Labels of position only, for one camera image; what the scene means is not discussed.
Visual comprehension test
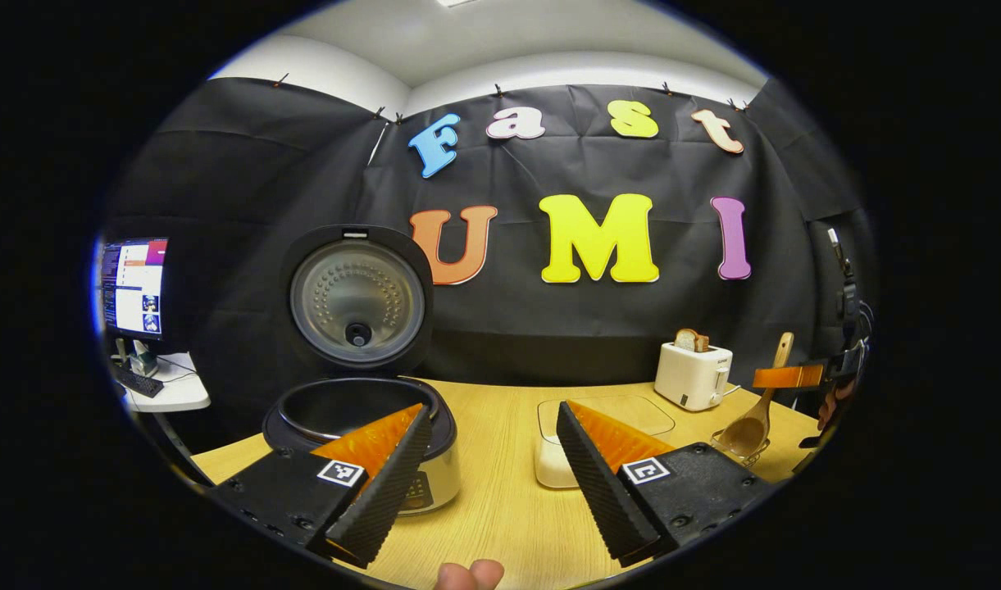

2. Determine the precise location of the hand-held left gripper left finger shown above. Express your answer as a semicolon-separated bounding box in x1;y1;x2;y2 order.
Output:
212;402;434;570

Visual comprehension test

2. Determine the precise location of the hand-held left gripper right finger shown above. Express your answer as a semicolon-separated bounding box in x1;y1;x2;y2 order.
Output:
556;400;776;568

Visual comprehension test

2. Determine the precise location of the wooden spoon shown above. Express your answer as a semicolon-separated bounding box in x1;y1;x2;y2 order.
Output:
717;332;794;458

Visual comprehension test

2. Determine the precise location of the clear plastic rice container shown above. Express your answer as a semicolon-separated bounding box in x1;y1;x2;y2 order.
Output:
535;396;677;490

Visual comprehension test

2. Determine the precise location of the wire chopstick holder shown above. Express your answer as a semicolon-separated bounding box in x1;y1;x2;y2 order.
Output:
711;426;773;468

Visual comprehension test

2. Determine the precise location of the black rice cooker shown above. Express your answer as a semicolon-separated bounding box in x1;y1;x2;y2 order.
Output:
262;225;462;517

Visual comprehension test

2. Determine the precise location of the white toaster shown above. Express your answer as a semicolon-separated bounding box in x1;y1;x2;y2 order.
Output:
654;342;734;412

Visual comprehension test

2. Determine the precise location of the black backdrop cloth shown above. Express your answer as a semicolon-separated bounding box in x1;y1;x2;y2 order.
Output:
98;78;878;435

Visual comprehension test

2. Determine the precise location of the white side desk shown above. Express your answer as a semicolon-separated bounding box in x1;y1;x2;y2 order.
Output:
119;352;212;413

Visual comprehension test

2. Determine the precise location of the black keyboard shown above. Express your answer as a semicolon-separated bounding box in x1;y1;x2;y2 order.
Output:
111;363;165;399

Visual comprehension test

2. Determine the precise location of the computer monitor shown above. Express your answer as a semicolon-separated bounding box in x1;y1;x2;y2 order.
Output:
100;238;170;341

